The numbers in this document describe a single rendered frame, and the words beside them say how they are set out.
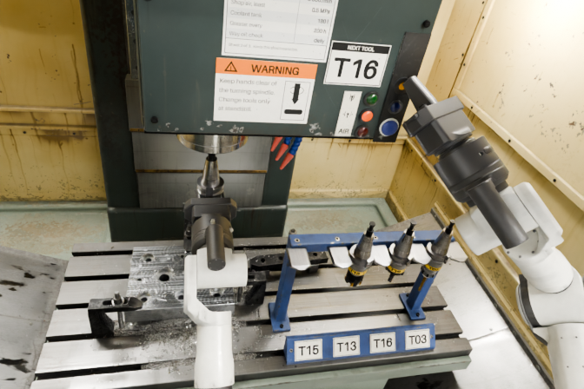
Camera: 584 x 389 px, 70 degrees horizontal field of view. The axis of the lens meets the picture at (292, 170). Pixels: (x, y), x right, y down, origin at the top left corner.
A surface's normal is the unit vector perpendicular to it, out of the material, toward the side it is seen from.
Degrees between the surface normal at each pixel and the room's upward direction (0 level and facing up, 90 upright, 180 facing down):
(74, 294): 0
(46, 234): 0
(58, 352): 0
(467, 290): 24
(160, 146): 90
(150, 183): 90
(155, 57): 90
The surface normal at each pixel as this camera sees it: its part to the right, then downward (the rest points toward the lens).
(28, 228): 0.14, -0.81
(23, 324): 0.52, -0.74
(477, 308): -0.26, -0.74
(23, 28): 0.19, 0.58
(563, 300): -0.67, -0.15
